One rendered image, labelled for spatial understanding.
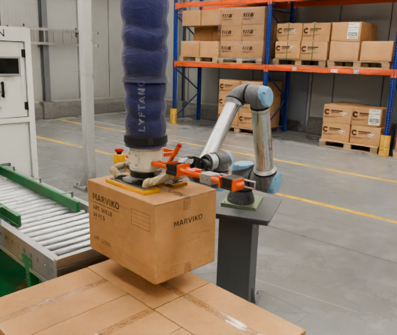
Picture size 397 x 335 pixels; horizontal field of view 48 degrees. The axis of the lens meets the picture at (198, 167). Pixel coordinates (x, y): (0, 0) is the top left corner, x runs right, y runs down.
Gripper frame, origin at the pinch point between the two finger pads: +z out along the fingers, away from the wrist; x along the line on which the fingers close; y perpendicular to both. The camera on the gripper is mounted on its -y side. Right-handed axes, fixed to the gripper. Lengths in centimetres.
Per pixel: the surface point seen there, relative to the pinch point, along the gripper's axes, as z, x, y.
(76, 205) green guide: -21, -59, 138
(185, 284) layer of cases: -7, -66, 2
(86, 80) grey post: -158, 20, 345
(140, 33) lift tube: 9, 63, 20
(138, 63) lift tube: 9, 49, 21
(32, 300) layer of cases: 59, -66, 41
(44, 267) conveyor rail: 35, -69, 77
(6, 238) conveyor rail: 36, -69, 131
